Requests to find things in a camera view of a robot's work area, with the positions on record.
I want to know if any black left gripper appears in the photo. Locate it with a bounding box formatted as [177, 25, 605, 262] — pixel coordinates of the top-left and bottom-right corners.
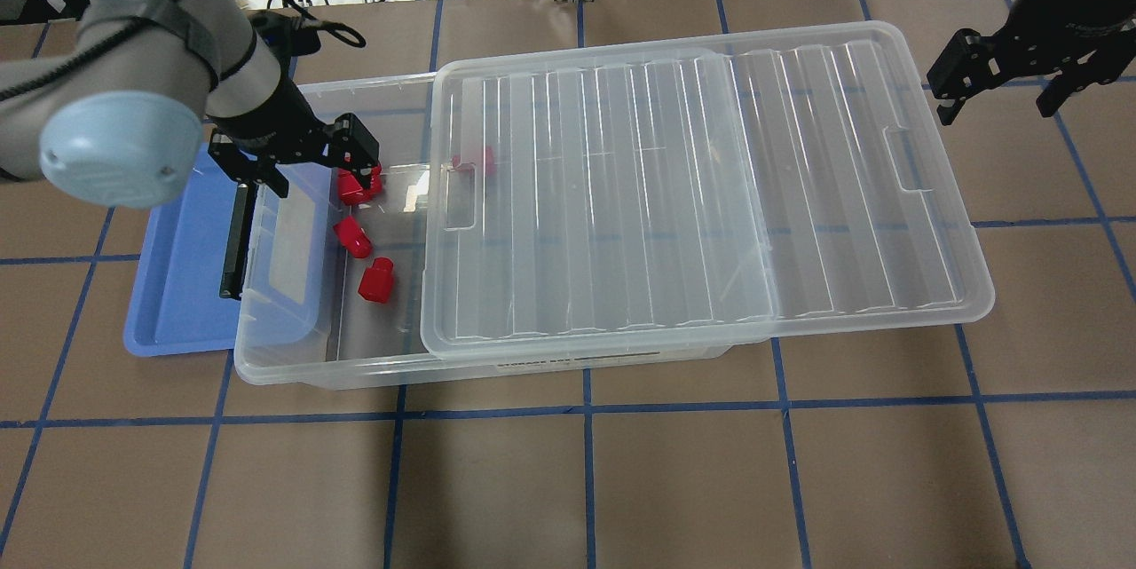
[207, 112, 382, 200]

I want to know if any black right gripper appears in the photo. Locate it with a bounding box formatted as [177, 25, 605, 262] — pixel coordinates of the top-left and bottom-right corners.
[927, 5, 1135, 127]

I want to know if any red block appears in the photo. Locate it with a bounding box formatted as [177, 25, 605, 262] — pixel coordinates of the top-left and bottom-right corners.
[451, 147, 496, 177]
[357, 257, 395, 304]
[336, 169, 384, 208]
[332, 216, 374, 260]

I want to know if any clear plastic box lid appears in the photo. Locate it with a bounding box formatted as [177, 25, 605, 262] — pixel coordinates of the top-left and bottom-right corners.
[421, 20, 995, 361]

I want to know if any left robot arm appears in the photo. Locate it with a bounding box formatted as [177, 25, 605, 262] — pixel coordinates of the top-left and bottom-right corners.
[1, 0, 381, 209]

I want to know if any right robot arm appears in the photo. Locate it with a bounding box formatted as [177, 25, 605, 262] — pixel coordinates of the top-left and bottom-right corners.
[927, 0, 1135, 127]

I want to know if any clear plastic storage box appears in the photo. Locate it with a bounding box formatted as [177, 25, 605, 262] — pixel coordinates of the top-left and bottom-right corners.
[234, 73, 728, 390]

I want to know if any blue plastic tray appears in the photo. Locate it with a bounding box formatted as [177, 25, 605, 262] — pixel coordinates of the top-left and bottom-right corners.
[122, 145, 240, 355]

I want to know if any black box latch handle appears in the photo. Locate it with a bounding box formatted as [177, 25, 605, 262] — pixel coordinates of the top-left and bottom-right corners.
[219, 184, 256, 299]

